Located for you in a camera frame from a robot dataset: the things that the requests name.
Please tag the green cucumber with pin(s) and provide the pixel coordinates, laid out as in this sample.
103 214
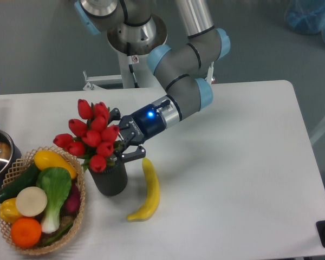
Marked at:
27 179

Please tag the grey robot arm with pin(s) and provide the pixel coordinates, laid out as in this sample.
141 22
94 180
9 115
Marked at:
188 103

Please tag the purple sweet potato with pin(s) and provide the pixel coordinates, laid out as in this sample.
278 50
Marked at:
72 203

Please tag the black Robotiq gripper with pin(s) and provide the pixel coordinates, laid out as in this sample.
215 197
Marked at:
144 124

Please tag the blue plastic bag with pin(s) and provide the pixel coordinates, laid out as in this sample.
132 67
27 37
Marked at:
306 17

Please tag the yellow bell pepper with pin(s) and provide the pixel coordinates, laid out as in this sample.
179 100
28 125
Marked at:
9 212

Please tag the woven wicker basket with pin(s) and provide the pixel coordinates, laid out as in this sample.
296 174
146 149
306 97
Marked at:
71 214

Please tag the dark grey ribbed vase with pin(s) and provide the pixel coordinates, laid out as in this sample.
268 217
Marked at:
112 181

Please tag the red tulip bouquet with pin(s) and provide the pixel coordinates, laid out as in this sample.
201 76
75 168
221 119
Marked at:
92 138

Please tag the green bok choy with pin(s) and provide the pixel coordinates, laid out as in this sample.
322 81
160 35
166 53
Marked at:
56 183

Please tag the yellow banana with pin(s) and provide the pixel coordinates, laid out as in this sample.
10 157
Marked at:
151 203

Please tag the yellow squash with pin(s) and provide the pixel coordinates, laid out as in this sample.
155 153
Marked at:
45 159

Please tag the orange fruit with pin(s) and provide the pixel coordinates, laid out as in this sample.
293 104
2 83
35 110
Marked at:
26 232

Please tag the green chili pepper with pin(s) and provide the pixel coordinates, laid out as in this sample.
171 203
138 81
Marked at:
49 241

